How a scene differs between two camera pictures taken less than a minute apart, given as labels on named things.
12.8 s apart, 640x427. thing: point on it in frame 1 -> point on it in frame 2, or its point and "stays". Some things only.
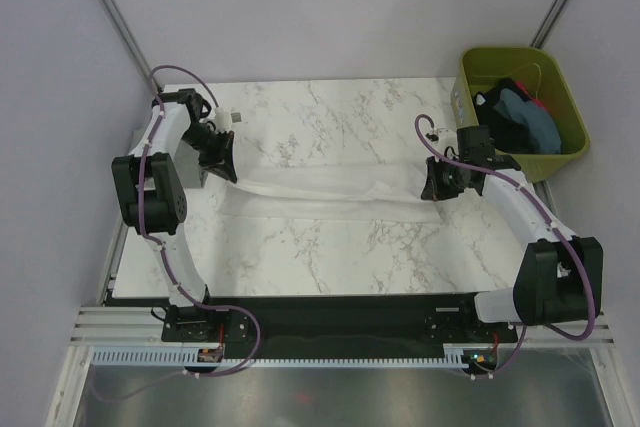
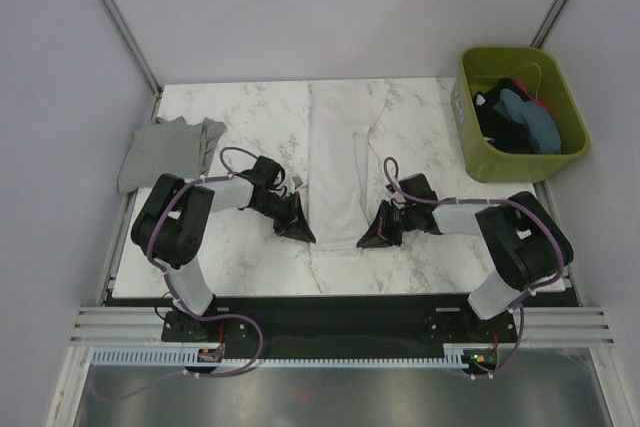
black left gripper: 222,160 -> 293,225
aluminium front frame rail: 116,327 stays
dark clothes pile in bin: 518,121 stays
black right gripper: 433,189 -> 373,237
